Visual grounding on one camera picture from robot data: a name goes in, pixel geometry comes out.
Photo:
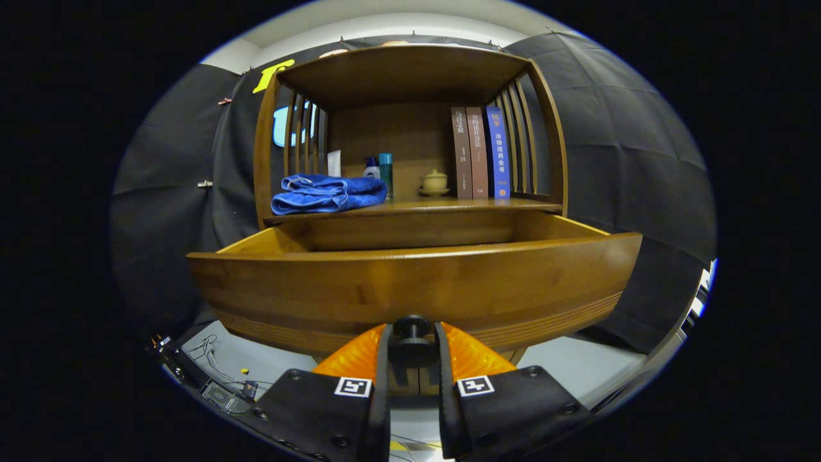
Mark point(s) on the wooden countertop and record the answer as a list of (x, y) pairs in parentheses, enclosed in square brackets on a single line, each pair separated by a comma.
[(449, 205)]

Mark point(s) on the beige lidded tea cup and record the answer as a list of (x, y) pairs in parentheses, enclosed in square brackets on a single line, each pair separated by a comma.
[(435, 183)]

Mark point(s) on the blue towel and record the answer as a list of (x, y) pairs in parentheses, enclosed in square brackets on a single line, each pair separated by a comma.
[(327, 196)]

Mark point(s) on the blue book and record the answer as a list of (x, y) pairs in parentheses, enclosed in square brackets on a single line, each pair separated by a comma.
[(499, 154)]

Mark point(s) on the dark brown book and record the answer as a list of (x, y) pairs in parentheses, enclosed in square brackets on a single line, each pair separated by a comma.
[(461, 154)]

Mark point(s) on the reddish brown book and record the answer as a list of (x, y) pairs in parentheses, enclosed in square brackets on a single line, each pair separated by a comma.
[(478, 154)]

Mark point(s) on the white tube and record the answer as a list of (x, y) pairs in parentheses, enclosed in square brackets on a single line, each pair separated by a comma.
[(334, 163)]

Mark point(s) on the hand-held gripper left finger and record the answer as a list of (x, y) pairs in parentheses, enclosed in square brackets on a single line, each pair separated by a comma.
[(321, 410)]

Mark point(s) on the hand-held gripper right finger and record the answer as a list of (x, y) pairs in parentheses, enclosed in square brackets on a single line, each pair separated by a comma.
[(513, 410)]

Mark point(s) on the grey electronic box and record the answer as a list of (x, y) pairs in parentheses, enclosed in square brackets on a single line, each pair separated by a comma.
[(224, 398)]

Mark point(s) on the white bottle with blue cap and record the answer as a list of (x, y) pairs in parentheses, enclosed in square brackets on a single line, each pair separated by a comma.
[(371, 171)]

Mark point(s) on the wooden drawer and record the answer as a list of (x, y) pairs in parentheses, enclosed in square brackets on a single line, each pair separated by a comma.
[(417, 289)]

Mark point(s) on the wooden cabinet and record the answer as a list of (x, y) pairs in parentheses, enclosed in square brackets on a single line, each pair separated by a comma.
[(397, 70)]

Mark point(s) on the teal bottle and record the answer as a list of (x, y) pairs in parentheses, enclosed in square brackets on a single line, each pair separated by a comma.
[(385, 170)]

